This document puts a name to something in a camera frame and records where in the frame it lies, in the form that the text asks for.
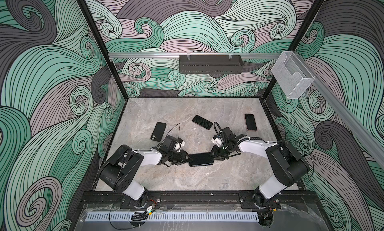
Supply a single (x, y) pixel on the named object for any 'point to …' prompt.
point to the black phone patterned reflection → (202, 122)
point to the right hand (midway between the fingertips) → (210, 158)
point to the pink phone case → (246, 124)
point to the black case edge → (158, 131)
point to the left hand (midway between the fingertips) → (190, 160)
